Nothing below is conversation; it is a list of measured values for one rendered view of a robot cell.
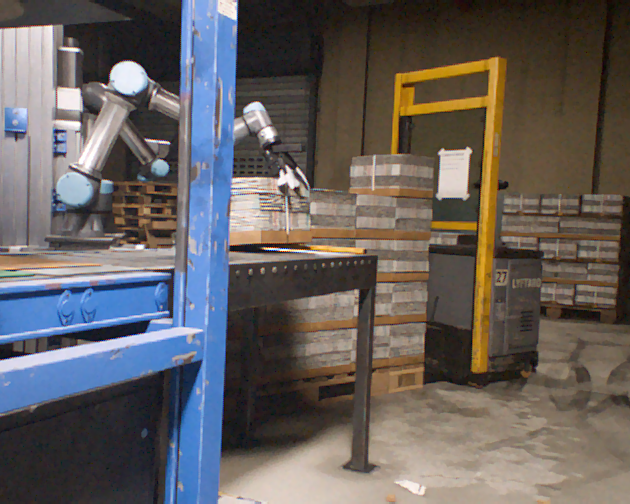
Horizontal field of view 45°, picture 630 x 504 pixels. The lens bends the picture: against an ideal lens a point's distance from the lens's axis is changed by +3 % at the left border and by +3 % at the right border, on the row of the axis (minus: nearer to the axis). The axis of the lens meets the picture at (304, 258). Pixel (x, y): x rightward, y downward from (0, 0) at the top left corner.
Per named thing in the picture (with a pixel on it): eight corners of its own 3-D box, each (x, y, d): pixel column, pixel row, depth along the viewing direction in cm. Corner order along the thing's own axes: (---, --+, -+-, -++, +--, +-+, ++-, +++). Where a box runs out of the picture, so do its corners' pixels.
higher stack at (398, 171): (338, 379, 432) (349, 155, 426) (374, 374, 452) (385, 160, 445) (388, 393, 403) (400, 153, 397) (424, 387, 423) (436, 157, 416)
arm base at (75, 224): (57, 236, 268) (57, 208, 267) (63, 235, 283) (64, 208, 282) (102, 238, 270) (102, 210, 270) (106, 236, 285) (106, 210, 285)
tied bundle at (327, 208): (265, 234, 389) (266, 190, 388) (306, 235, 408) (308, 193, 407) (314, 238, 361) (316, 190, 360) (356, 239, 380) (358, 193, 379)
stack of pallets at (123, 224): (145, 273, 1112) (148, 185, 1105) (201, 278, 1076) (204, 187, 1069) (85, 279, 989) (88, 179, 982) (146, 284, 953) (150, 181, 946)
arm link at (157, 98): (114, 96, 280) (235, 155, 286) (110, 91, 269) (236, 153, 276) (127, 68, 280) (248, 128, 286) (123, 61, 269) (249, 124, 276)
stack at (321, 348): (162, 407, 356) (169, 231, 352) (339, 379, 433) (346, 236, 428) (208, 426, 327) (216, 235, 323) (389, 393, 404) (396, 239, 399)
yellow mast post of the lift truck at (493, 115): (465, 370, 431) (484, 59, 422) (474, 368, 437) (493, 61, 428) (478, 373, 425) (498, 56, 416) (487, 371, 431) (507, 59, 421)
